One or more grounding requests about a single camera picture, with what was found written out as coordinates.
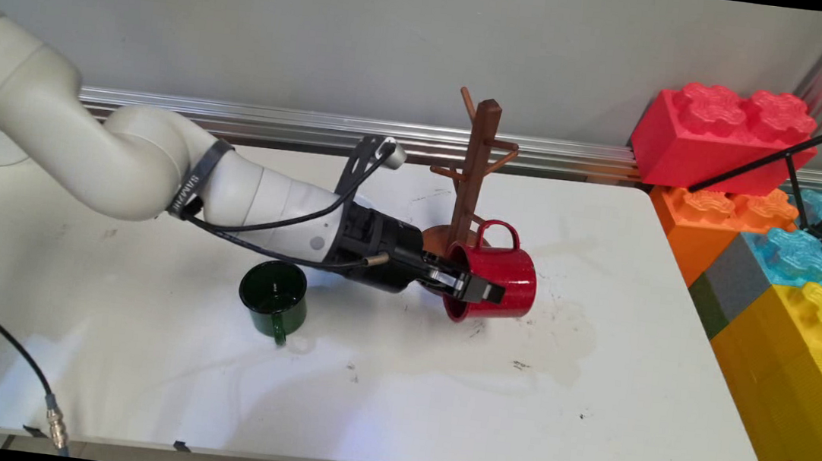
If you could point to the blue giant toy brick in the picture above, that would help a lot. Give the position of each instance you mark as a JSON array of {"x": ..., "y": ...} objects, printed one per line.
[{"x": 798, "y": 256}]

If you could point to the red ceramic mug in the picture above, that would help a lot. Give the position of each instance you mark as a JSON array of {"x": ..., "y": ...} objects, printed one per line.
[{"x": 501, "y": 282}]

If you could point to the red giant toy brick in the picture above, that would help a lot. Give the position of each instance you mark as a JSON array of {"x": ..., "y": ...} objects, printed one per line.
[{"x": 703, "y": 139}]

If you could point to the yellow giant toy brick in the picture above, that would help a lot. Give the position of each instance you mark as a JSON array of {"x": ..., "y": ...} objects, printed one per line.
[{"x": 800, "y": 378}]

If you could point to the horizontal aluminium rail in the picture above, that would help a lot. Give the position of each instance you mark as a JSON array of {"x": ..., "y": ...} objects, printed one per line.
[{"x": 579, "y": 156}]

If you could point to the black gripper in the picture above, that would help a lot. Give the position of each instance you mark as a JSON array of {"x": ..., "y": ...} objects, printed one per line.
[{"x": 389, "y": 255}]

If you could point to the brown wooden mug tree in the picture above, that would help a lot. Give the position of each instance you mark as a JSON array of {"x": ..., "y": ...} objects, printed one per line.
[{"x": 479, "y": 161}]

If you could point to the black table edge clip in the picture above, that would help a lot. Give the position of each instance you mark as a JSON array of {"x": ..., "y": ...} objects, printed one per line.
[
  {"x": 181, "y": 446},
  {"x": 34, "y": 431}
]

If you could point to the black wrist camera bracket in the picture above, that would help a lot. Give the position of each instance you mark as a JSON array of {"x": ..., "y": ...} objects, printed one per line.
[{"x": 360, "y": 168}]

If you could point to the orange giant toy brick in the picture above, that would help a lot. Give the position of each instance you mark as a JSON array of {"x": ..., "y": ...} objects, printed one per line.
[{"x": 702, "y": 223}]

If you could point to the green giant toy brick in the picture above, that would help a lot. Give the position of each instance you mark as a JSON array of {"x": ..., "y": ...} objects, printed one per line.
[{"x": 708, "y": 307}]

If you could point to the dark green mug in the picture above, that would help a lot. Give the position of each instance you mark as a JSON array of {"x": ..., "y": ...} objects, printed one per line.
[{"x": 273, "y": 296}]

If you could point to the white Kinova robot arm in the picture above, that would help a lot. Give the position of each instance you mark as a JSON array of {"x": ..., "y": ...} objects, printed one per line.
[{"x": 128, "y": 162}]

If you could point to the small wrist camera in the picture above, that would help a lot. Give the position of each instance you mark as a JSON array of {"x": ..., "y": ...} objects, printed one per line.
[{"x": 395, "y": 152}]

